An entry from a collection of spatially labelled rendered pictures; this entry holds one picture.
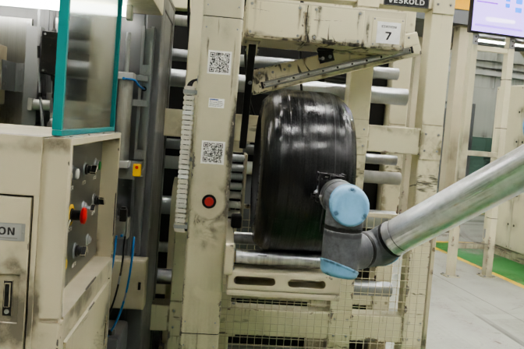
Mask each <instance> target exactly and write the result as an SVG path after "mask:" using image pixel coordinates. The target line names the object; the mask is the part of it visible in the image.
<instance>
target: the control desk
mask: <svg viewBox="0 0 524 349"><path fill-rule="evenodd" d="M52 130H54V129H52V127H42V126H32V125H12V124H1V123H0V349H107V342H108V320H109V308H110V295H111V283H112V260H113V258H112V257H111V256H112V255H113V251H114V239H115V216H116V203H117V191H118V179H119V157H120V144H121V133H120V132H115V131H110V132H95V133H87V134H79V135H71V136H52V135H51V131H52Z"/></svg>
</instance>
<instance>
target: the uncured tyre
mask: <svg viewBox="0 0 524 349"><path fill-rule="evenodd" d="M356 162H357V149H356V128H355V123H354V119H353V116H352V112H351V110H350V109H349V107H348V106H347V105H346V104H345V102H344V101H343V100H342V99H341V98H340V97H339V96H336V95H334V94H332V93H323V92H313V91H304V90H286V89H282V90H275V91H274V92H272V93H271V94H269V95H268V96H267V97H265V98H264V99H263V101H262V105H261V107H260V113H259V116H258V120H257V129H256V135H255V143H254V151H253V168H252V180H251V195H250V223H251V231H252V238H253V241H254V242H255V243H256V244H257V245H258V246H259V247H260V249H261V250H262V251H274V252H298V253H311V254H321V250H322V242H323V235H320V219H321V213H322V208H323V207H322V205H321V203H318V202H316V200H315V199H311V198H310V196H311V193H313V192H314V191H315V190H316V189H317V172H318V171H319V172H323V173H325V172H327V173H328V174H336V175H340V174H341V173H343V174H344V175H346V181H347V182H348V183H350V184H352V185H356Z"/></svg>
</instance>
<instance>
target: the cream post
mask: <svg viewBox="0 0 524 349"><path fill-rule="evenodd" d="M244 1H245V0H204V9H203V19H202V30H201V42H200V63H199V73H198V84H197V96H196V116H195V127H194V138H193V159H192V171H191V181H190V192H189V212H188V224H187V225H188V226H187V237H186V255H185V266H184V277H183V288H182V309H181V320H180V332H179V349H218V338H219V327H220V317H221V297H222V287H223V276H224V274H223V262H224V250H225V237H226V235H227V225H228V205H229V195H230V185H231V172H232V155H233V144H234V133H235V113H236V103H237V93H238V82H239V63H240V52H241V42H242V31H243V12H244ZM209 50H214V51H231V52H232V63H231V74H230V76H229V75H220V74H210V73H207V62H208V51H209ZM209 98H217V99H225V104H224V108H209V107H208V104H209ZM202 140H208V141H218V142H225V155H224V165H220V164H201V163H200V157H201V146H202ZM207 197H211V198H212V199H213V200H214V204H213V205H212V206H206V205H205V203H204V200H205V199H206V198H207Z"/></svg>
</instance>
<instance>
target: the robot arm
mask: <svg viewBox="0 0 524 349"><path fill-rule="evenodd" d="M318 176H319V177H318ZM522 193H524V144H522V145H521V146H519V147H517V148H516V149H514V150H512V151H511V152H509V153H507V154H505V155H504V156H502V157H499V158H498V159H496V160H494V161H493V162H491V163H489V164H488V165H486V166H484V167H482V168H481V169H479V170H477V171H475V172H473V173H472V174H470V175H468V176H466V177H465V178H463V179H461V180H460V181H458V182H456V183H454V184H453V185H450V186H448V187H447V188H446V189H443V190H442V191H440V192H438V193H437V194H435V195H433V196H431V197H430V198H428V199H426V200H424V201H422V202H421V203H419V204H417V205H415V206H414V207H412V208H410V209H408V210H407V211H405V212H403V213H401V214H399V215H398V216H397V217H394V218H392V219H391V220H389V221H385V222H384V223H382V224H380V225H378V226H376V227H375V228H373V229H371V230H369V231H363V222H364V221H365V219H366V217H367V215H368V213H369V210H370V204H369V200H368V198H367V196H366V194H365V193H364V191H363V190H362V189H361V188H359V187H358V186H356V185H352V184H350V183H348V182H347V181H346V174H343V173H341V174H328V173H327V172H325V173H323V172H319V171H318V172H317V189H316V190H315V191H314V192H313V193H311V196H310V198H311V199H315V200H316V202H318V203H321V205H322V207H323V208H322V213H321V219H320V235H323V242H322V250H321V257H320V270H321V271H322V272H323V273H325V274H327V275H328V276H331V277H337V278H341V279H346V280H353V279H356V278H357V276H358V275H359V272H358V270H363V269H366V268H371V267H375V266H387V265H390V264H392V263H394V262H395V261H396V260H397V259H398V258H399V257H400V256H402V255H404V254H405V253H406V252H408V251H409V250H411V249H414V248H415V247H417V246H419V245H422V244H423V243H425V242H427V241H429V240H431V239H433V238H436V237H437V236H438V235H440V234H443V233H445V232H446V231H449V230H451V229H452V228H454V227H457V226H459V225H460V224H463V223H465V222H466V221H468V220H471V219H473V218H474V217H477V216H479V215H480V214H482V213H484V212H486V211H488V210H490V209H492V208H494V207H496V206H498V205H500V204H502V203H504V202H506V201H508V200H510V199H512V198H514V197H516V196H518V195H520V194H522Z"/></svg>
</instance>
